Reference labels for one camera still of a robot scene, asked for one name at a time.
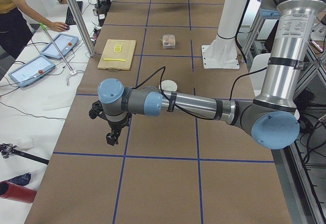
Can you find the teach pendant upper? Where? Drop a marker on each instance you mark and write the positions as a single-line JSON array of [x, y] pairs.
[[64, 42]]

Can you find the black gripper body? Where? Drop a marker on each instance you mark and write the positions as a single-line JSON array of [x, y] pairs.
[[117, 125]]

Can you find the teach pendant lower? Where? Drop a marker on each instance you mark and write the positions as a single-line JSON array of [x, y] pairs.
[[32, 71]]

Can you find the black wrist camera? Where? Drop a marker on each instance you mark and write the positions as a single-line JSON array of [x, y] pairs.
[[96, 110]]

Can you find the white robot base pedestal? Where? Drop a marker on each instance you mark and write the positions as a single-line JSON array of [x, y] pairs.
[[222, 53]]

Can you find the aluminium frame post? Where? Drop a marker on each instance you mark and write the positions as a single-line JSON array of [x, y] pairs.
[[81, 26]]

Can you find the wooden cutting board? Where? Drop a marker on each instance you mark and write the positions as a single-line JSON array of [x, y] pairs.
[[126, 53]]

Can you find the teach pendant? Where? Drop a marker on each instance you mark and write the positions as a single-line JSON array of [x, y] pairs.
[[64, 42], [32, 71]]

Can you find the white chair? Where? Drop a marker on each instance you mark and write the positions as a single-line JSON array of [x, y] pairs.
[[259, 62]]

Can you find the white paper bowl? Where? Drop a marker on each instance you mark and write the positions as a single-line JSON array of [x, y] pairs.
[[168, 85]]

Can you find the clear plastic egg box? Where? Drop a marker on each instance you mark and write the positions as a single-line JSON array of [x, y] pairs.
[[168, 41]]

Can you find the person in yellow shirt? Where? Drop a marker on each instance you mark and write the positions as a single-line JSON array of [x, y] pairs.
[[15, 32]]

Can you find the yellow plastic knife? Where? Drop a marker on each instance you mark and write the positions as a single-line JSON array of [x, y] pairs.
[[114, 59]]

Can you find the red cylinder bottle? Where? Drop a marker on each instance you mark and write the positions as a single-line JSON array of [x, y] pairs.
[[18, 193]]

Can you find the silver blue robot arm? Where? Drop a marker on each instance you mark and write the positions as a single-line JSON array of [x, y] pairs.
[[269, 119]]

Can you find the black tripod stand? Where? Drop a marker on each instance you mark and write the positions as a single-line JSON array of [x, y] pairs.
[[7, 150]]

